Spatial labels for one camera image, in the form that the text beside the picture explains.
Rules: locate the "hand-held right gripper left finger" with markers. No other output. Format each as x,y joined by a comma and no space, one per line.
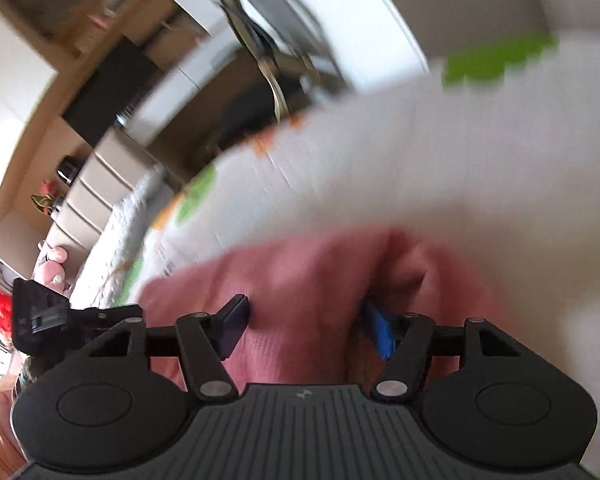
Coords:
232,326

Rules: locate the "person's left forearm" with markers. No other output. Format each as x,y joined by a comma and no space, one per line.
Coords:
27,372

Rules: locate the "pink ribbed garment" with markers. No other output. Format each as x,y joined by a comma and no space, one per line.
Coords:
290,280

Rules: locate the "pink plush toy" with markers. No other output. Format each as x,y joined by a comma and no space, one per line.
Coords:
52,270

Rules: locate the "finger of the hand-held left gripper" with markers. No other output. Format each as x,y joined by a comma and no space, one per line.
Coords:
107,314

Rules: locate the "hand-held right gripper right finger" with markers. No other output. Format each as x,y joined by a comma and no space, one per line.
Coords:
380,331

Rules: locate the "black round speaker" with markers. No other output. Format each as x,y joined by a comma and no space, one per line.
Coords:
67,170

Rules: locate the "black office chair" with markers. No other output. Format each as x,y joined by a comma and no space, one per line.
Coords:
280,20

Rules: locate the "beige padded headboard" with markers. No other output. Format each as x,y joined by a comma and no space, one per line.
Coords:
95,185

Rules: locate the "black computer monitor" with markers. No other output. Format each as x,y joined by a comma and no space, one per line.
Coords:
112,92

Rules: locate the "white desk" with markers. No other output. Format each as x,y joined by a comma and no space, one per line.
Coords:
180,85

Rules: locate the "printed white mat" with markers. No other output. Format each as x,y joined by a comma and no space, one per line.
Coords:
430,160

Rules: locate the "red flower decoration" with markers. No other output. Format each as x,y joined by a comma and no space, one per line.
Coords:
44,200

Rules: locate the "white quilted blanket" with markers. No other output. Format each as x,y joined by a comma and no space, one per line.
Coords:
125,220

